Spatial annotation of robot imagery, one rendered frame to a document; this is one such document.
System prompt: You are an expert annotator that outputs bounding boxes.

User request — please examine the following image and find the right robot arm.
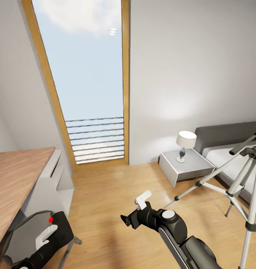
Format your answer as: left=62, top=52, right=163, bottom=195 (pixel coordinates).
left=120, top=191, right=222, bottom=269

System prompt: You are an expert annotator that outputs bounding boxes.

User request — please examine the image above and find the digital camera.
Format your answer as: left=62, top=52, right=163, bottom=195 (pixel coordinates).
left=47, top=211, right=74, bottom=247

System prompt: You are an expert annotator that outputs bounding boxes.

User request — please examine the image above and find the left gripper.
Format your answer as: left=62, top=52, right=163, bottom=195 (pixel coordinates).
left=34, top=234, right=65, bottom=269

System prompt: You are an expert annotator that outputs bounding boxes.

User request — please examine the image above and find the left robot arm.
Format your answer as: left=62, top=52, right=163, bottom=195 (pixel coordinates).
left=11, top=225, right=65, bottom=269

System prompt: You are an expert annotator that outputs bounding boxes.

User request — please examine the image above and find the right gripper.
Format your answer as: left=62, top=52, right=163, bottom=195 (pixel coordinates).
left=120, top=201, right=152, bottom=230

